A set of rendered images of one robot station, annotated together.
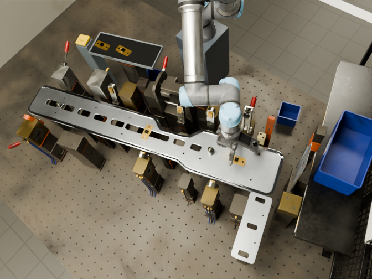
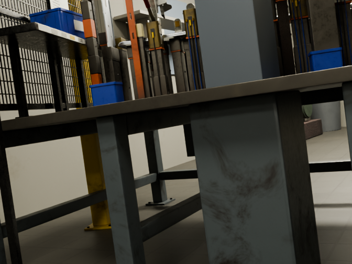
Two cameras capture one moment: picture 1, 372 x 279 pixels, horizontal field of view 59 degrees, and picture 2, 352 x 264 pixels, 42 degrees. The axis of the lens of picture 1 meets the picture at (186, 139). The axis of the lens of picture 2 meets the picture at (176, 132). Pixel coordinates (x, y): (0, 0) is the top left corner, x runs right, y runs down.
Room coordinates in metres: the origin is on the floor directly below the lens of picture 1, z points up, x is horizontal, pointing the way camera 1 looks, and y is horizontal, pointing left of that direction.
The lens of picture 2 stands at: (2.49, -1.19, 0.64)
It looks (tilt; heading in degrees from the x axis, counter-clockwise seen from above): 2 degrees down; 153
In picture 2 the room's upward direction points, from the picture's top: 8 degrees counter-clockwise
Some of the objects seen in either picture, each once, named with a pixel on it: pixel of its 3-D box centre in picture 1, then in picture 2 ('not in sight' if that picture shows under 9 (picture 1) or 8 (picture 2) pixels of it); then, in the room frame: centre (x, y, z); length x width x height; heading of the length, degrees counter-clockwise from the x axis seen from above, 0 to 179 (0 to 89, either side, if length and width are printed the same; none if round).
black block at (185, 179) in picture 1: (187, 191); not in sight; (0.48, 0.08, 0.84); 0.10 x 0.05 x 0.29; 142
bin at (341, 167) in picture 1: (346, 153); (64, 30); (0.35, -0.62, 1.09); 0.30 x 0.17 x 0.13; 134
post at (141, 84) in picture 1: (151, 101); (285, 34); (1.02, 0.12, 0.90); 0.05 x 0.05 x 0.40; 52
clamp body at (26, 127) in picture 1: (44, 143); not in sight; (1.00, 0.76, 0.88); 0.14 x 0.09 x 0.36; 142
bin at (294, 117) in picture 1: (288, 114); (107, 95); (0.75, -0.59, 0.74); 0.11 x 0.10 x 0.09; 52
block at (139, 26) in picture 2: (259, 150); (143, 63); (0.55, -0.33, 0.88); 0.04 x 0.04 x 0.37; 52
